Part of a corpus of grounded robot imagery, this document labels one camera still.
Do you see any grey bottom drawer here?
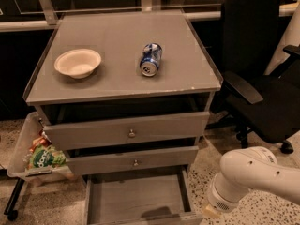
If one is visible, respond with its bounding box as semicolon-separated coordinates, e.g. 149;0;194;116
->
83;166;203;225

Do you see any grey drawer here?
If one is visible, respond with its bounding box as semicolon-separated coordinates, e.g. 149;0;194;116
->
83;166;203;225
67;146;198;175
44;112;209;150

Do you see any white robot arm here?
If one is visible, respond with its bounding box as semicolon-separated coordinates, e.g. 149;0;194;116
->
202;146;300;218

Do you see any grey drawer cabinet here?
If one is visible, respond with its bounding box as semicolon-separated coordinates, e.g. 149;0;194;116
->
22;9;224;186

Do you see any grey middle drawer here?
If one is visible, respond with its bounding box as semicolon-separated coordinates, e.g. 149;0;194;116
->
67;146;198;175

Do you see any grey top drawer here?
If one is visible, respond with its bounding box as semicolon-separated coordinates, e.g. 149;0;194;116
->
44;112;209;150

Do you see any blue soda can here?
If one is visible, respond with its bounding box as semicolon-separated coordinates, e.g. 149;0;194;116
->
140;43;162;77

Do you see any white paper bowl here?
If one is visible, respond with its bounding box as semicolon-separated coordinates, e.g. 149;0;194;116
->
54;49;101;79

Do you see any black office chair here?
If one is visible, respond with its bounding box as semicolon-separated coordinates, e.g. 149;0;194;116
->
207;0;300;154

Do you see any red snack bag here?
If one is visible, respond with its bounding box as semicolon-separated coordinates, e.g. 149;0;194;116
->
29;130;51;152

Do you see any green snack bag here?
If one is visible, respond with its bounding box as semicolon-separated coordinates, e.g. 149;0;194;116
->
28;144;66;169

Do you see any clear plastic side bin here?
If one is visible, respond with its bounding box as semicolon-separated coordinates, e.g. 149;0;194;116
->
7;112;76;186

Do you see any black cart leg with caster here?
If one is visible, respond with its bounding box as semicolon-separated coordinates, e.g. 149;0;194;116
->
4;178;24;221

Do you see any metal rail with brackets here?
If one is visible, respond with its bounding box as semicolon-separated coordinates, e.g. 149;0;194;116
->
0;0;300;34

